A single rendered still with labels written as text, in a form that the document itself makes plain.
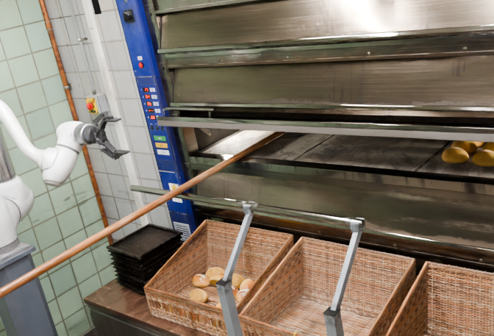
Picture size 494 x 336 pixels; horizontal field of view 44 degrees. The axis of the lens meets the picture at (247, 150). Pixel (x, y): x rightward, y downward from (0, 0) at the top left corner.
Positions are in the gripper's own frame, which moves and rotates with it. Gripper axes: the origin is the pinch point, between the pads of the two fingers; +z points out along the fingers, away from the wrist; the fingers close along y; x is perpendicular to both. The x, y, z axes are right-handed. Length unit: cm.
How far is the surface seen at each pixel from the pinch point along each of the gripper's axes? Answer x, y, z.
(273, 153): -67, 32, 18
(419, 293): -41, 73, 98
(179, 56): -55, -19, -16
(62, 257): 43, 30, 8
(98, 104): -48, 3, -82
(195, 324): -5, 88, 9
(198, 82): -56, -6, -9
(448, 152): -71, 28, 101
